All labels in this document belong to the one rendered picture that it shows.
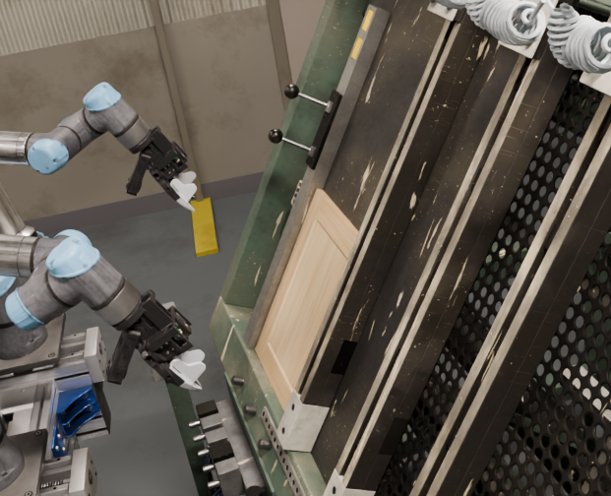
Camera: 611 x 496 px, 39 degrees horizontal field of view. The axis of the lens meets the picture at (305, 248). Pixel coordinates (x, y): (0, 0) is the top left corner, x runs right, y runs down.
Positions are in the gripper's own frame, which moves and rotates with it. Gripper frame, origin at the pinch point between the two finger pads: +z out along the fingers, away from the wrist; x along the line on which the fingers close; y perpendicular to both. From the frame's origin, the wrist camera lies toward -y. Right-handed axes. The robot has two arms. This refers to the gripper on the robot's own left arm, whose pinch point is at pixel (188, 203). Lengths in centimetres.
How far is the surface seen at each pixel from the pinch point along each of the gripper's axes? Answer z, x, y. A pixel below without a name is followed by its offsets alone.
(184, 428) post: 64, 16, -56
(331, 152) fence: 14.0, 4.9, 34.7
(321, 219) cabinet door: 22.3, -5.8, 23.5
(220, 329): 44, 18, -25
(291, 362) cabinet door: 41.4, -21.7, -2.5
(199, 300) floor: 110, 174, -83
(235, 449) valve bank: 54, -22, -30
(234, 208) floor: 122, 269, -62
